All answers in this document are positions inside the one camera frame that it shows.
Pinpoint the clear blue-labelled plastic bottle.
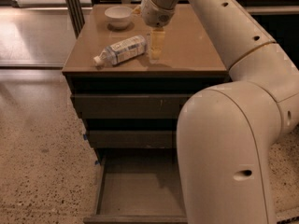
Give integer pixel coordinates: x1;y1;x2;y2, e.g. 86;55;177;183
93;35;147;67

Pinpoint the metal window frame post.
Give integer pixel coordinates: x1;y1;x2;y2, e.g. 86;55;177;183
65;0;85;37

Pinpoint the open bottom drawer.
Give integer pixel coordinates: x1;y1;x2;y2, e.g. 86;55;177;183
83;150;188;224

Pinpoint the top drawer front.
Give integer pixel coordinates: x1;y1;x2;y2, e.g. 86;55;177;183
71;94;189;119

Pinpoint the middle drawer front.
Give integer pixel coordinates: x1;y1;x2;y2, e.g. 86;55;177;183
86;131;176;148

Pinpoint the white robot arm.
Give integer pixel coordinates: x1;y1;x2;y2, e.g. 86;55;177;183
141;0;299;224

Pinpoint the brown drawer cabinet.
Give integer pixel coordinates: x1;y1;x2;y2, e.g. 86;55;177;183
62;4;232;224

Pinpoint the white ceramic bowl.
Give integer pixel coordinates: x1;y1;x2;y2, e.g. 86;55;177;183
105;6;133;30

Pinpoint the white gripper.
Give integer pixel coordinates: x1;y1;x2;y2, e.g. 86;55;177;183
132;0;175;60

